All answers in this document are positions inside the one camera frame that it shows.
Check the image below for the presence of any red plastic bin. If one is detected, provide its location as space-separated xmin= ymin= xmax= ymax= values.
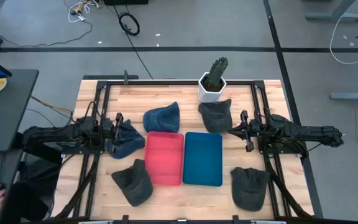
xmin=144 ymin=131 xmax=185 ymax=187

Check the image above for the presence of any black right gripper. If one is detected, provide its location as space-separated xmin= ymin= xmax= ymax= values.
xmin=227 ymin=110 xmax=265 ymax=153

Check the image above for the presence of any black aluminium table frame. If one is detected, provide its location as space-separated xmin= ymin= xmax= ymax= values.
xmin=54 ymin=79 xmax=313 ymax=220

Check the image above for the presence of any black bar behind table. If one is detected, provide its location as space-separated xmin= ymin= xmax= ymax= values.
xmin=82 ymin=74 xmax=139 ymax=81

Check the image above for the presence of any white cable bundle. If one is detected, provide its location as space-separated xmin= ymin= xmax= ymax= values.
xmin=63 ymin=0 xmax=101 ymax=24

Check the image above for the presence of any dark lower desk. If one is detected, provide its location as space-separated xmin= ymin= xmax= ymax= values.
xmin=0 ymin=148 xmax=24 ymax=224

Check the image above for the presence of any blue plastic bin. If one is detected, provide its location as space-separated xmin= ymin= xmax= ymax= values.
xmin=182 ymin=131 xmax=224 ymax=187

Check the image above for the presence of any black side desk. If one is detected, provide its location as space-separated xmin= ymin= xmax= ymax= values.
xmin=0 ymin=68 xmax=39 ymax=152

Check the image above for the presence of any blue fabric hat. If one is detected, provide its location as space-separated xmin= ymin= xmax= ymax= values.
xmin=142 ymin=101 xmax=181 ymax=134
xmin=104 ymin=119 xmax=146 ymax=160

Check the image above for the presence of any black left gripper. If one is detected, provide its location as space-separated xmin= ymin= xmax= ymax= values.
xmin=103 ymin=113 xmax=134 ymax=158

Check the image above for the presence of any white floor cable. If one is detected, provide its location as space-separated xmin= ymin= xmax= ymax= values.
xmin=329 ymin=11 xmax=358 ymax=65

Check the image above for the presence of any yellow cable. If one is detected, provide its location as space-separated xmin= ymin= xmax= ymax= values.
xmin=30 ymin=95 xmax=74 ymax=115

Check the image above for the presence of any white hexagonal plant pot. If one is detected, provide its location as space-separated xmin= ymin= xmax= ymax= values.
xmin=198 ymin=72 xmax=227 ymax=104

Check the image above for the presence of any black fabric seat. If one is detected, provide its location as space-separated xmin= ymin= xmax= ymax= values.
xmin=3 ymin=154 xmax=62 ymax=223

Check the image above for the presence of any green cactus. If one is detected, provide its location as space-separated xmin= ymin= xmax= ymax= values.
xmin=204 ymin=57 xmax=229 ymax=90

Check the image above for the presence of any thin black floor cable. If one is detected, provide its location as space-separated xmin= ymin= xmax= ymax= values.
xmin=0 ymin=14 xmax=93 ymax=58

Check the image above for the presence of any dark grey fabric hat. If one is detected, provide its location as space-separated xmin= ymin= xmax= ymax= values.
xmin=111 ymin=159 xmax=154 ymax=208
xmin=198 ymin=98 xmax=233 ymax=134
xmin=230 ymin=167 xmax=271 ymax=212

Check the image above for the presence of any grey desk foot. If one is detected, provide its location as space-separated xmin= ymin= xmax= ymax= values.
xmin=305 ymin=0 xmax=358 ymax=23
xmin=329 ymin=84 xmax=358 ymax=103

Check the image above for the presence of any coiled black cable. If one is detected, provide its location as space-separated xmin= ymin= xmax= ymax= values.
xmin=112 ymin=4 xmax=154 ymax=80

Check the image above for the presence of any black box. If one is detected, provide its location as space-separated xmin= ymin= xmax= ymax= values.
xmin=103 ymin=0 xmax=149 ymax=6

